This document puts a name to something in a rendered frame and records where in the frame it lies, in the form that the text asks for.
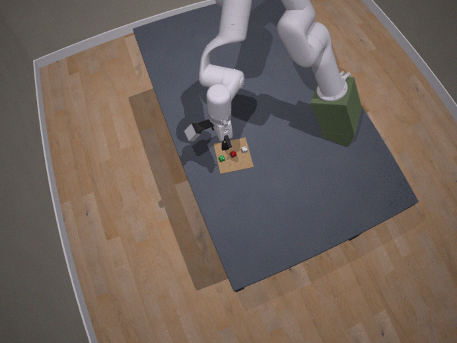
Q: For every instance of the tan mat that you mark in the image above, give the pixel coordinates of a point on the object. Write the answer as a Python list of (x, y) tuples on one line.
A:
[(240, 162)]

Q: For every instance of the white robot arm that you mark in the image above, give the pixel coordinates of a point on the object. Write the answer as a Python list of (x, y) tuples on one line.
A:
[(303, 38)]

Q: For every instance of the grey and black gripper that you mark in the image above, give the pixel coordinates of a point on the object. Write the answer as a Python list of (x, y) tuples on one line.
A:
[(224, 133)]

